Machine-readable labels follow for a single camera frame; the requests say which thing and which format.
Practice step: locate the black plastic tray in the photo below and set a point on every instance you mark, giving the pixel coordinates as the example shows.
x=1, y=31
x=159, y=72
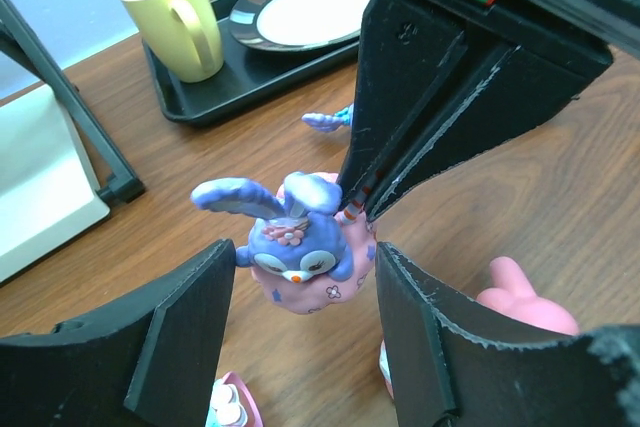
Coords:
x=248, y=76

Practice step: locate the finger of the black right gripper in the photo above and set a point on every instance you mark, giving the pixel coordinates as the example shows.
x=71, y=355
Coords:
x=406, y=50

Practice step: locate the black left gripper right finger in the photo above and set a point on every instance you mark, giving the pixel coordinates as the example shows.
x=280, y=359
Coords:
x=454, y=362

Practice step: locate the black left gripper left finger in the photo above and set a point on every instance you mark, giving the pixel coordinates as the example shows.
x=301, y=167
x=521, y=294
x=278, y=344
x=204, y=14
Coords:
x=147, y=358

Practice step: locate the pink bunny white bonnet toy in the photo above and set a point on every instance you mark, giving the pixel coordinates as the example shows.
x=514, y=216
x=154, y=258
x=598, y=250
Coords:
x=232, y=404

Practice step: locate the pink bunny blue skirt toy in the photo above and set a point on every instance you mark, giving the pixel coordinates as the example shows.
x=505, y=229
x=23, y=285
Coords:
x=513, y=296

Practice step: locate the beige black three-tier shelf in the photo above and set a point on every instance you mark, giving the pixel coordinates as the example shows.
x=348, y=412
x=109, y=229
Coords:
x=60, y=170

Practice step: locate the purple bunny holding cake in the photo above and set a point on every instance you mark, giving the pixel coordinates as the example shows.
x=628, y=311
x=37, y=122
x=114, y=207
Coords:
x=329, y=122

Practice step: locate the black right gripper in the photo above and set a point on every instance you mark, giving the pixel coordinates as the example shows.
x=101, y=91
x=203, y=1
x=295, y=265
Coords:
x=511, y=92

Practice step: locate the yellow ceramic mug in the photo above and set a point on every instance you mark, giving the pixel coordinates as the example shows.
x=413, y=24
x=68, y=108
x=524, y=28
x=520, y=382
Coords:
x=183, y=34

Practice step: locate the striped rim dinner plate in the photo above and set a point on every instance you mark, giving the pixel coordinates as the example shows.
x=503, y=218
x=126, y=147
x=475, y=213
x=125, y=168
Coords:
x=295, y=25

